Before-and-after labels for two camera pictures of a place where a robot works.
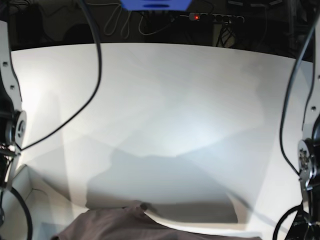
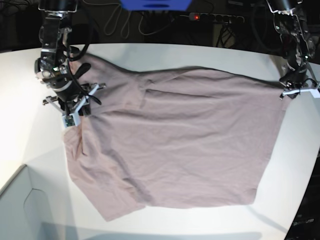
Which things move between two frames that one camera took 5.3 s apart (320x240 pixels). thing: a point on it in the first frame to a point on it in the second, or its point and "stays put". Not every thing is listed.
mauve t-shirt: [130, 222] to [187, 137]
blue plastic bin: [156, 5] stays put
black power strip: [215, 17] stays put
